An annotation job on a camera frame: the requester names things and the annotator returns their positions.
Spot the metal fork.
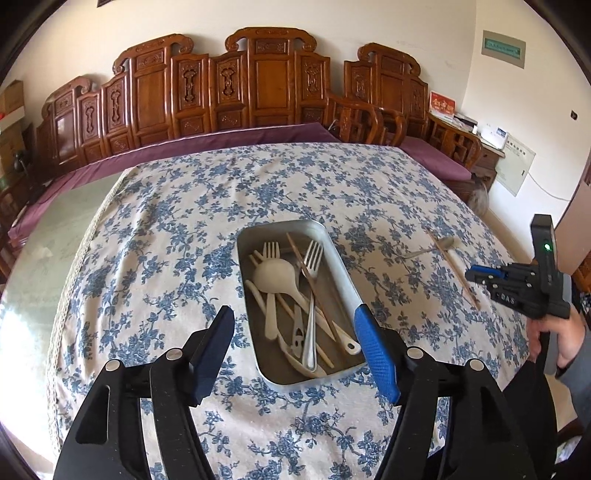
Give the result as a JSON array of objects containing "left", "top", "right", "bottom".
[{"left": 301, "top": 240, "right": 325, "bottom": 372}]

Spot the dark cloth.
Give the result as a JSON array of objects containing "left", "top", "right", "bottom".
[{"left": 501, "top": 357, "right": 583, "bottom": 480}]

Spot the wooden cabinet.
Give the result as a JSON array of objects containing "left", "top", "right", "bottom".
[{"left": 570, "top": 251, "right": 591, "bottom": 296}]

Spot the metal tray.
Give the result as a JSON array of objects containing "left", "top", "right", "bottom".
[{"left": 235, "top": 219, "right": 368, "bottom": 393}]

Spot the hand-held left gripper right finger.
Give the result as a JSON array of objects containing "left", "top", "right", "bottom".
[{"left": 355, "top": 305, "right": 539, "bottom": 480}]

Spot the white box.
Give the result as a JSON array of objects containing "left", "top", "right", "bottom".
[{"left": 480, "top": 124, "right": 509, "bottom": 148}]

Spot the beige panel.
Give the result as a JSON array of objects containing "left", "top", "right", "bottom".
[{"left": 556, "top": 180, "right": 591, "bottom": 259}]

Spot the white cable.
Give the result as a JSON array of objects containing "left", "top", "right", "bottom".
[{"left": 526, "top": 171, "right": 571, "bottom": 201}]

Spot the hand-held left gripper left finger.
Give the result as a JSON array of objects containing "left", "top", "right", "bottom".
[{"left": 54, "top": 305, "right": 235, "bottom": 480}]

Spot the long carved wooden sofa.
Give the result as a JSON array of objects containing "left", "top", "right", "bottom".
[{"left": 34, "top": 27, "right": 384, "bottom": 185}]

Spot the person's right hand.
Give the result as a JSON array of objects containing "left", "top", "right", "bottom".
[{"left": 526, "top": 307, "right": 587, "bottom": 370}]

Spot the black desk lamp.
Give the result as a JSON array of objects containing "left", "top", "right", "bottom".
[{"left": 13, "top": 150, "right": 33, "bottom": 185}]

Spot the dark brown chopstick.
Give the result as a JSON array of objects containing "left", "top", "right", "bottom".
[
  {"left": 286, "top": 232, "right": 341, "bottom": 343},
  {"left": 426, "top": 228, "right": 481, "bottom": 310}
]

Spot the metal spoon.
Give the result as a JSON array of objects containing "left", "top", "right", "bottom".
[{"left": 401, "top": 236, "right": 458, "bottom": 259}]

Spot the blue floral tablecloth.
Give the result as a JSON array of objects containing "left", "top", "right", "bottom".
[{"left": 46, "top": 142, "right": 532, "bottom": 480}]

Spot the wooden side table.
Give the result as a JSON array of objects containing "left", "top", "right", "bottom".
[{"left": 473, "top": 138, "right": 504, "bottom": 185}]

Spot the red box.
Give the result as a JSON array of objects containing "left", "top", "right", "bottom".
[{"left": 429, "top": 91, "right": 456, "bottom": 114}]

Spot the short purple seat cushion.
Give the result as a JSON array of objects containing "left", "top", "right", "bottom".
[{"left": 399, "top": 137, "right": 472, "bottom": 182}]

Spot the grey fluffy object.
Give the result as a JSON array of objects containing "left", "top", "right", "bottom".
[{"left": 466, "top": 178, "right": 492, "bottom": 217}]

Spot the person's right forearm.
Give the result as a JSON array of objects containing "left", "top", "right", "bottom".
[{"left": 556, "top": 330, "right": 591, "bottom": 435}]

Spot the long purple seat cushion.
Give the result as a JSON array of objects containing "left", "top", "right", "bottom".
[{"left": 7, "top": 121, "right": 340, "bottom": 241}]

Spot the short carved wooden sofa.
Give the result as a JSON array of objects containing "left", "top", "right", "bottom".
[{"left": 344, "top": 42, "right": 483, "bottom": 185}]

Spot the green and white wall panel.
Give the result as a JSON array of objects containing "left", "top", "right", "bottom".
[{"left": 481, "top": 30, "right": 527, "bottom": 69}]

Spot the white electrical panel door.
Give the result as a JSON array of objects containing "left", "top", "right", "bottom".
[{"left": 494, "top": 138, "right": 536, "bottom": 198}]

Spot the large white spoon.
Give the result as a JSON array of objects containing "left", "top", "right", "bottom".
[{"left": 252, "top": 257, "right": 362, "bottom": 356}]

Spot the small cardboard box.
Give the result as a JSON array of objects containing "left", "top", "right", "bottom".
[{"left": 0, "top": 79, "right": 26, "bottom": 116}]

